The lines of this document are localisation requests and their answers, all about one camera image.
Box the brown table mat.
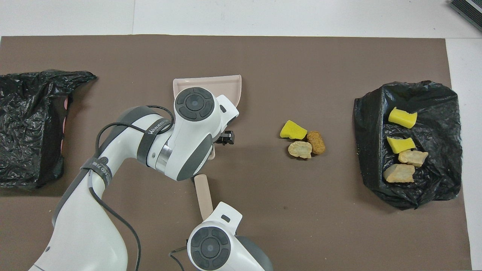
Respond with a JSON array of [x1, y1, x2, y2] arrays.
[[0, 35, 472, 271]]

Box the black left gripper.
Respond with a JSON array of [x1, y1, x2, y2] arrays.
[[214, 130, 235, 146]]

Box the beige foam chunk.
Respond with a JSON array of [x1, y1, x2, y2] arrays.
[[288, 141, 313, 159], [383, 164, 415, 184], [398, 149, 429, 168]]

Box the beige brush black bristles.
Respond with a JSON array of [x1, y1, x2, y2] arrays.
[[194, 175, 214, 221]]

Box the brown foam chunk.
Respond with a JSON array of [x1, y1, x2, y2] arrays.
[[307, 131, 326, 155]]

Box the grey ribbed object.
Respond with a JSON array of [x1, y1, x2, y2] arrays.
[[449, 0, 482, 32]]

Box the beige plastic dustpan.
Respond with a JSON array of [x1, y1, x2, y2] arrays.
[[173, 75, 242, 161]]

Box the yellow sponge piece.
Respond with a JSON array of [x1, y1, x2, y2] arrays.
[[389, 107, 418, 129], [387, 136, 416, 154], [280, 120, 308, 140]]

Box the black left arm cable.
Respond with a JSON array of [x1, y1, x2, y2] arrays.
[[88, 105, 175, 271]]

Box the black bag lined bin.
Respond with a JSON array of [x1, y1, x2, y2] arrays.
[[353, 80, 464, 210]]

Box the black bag bin pink inside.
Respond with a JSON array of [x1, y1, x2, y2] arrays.
[[0, 69, 98, 190]]

